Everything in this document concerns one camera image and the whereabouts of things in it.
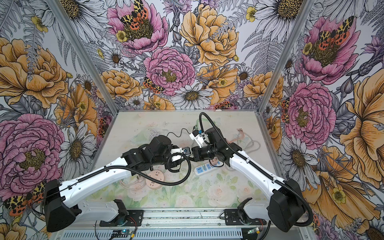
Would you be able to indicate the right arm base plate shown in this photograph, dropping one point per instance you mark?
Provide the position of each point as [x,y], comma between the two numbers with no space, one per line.
[235,217]

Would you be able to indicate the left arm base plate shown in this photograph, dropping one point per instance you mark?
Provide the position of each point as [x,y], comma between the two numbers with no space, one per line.
[133,218]

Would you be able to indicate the white blue power strip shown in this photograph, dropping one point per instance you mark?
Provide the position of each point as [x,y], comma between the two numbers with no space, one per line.
[207,168]

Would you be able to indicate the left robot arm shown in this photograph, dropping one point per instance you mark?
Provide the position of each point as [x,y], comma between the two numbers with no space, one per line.
[63,201]

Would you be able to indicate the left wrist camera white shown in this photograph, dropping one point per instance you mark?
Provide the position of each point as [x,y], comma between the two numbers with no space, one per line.
[177,154]

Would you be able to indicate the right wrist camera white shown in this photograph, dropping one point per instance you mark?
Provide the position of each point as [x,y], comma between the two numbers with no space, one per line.
[199,137]

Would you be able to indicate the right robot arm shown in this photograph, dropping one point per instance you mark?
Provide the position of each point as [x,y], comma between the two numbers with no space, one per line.
[286,206]

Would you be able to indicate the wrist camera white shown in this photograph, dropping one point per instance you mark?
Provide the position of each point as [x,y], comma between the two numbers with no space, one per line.
[177,154]
[199,137]

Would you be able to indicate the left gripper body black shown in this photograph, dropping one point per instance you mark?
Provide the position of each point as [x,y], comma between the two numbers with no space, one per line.
[165,158]

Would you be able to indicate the pink charger plug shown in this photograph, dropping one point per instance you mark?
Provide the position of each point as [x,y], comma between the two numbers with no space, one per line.
[214,162]

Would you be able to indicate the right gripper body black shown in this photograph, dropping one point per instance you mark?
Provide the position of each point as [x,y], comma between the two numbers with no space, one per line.
[206,152]

